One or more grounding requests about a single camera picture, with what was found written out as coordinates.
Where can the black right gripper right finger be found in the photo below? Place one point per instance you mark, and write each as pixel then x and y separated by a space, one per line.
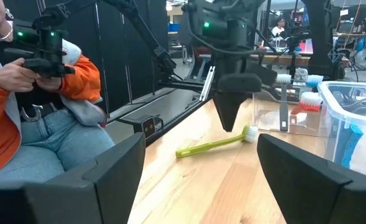
pixel 310 193

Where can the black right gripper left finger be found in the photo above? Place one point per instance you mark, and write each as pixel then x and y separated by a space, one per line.
pixel 102 193

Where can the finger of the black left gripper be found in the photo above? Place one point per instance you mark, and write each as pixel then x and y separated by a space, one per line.
pixel 230 102

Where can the green dish brush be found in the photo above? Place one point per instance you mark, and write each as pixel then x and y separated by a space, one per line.
pixel 210 144

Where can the blue sponge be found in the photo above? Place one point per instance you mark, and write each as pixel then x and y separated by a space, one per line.
pixel 352 146

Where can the red dish brush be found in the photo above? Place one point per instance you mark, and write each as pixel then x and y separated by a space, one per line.
pixel 310 102

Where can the blue dish brush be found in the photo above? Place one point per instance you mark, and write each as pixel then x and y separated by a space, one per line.
pixel 314 80

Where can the black background robot arm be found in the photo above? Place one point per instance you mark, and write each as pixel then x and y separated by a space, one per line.
pixel 294 40

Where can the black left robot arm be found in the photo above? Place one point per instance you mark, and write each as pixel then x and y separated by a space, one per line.
pixel 321 37

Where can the wooden background table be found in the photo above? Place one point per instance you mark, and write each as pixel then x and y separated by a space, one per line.
pixel 282 59

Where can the person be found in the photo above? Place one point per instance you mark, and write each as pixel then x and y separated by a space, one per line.
pixel 46 140
pixel 278 28

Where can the blue crate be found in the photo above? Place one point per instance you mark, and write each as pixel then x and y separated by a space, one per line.
pixel 173 27

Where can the translucent plastic tub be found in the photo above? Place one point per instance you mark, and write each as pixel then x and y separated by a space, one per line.
pixel 341 105

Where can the person's hand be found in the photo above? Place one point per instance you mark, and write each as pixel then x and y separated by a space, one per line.
pixel 11 77
pixel 49 83

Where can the silver aluminium bracket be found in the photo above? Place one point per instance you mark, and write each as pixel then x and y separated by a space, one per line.
pixel 208 83

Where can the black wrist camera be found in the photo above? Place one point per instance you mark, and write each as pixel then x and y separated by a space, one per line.
pixel 215 28

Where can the black table-level camera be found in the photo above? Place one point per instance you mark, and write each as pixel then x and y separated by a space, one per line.
pixel 148 127

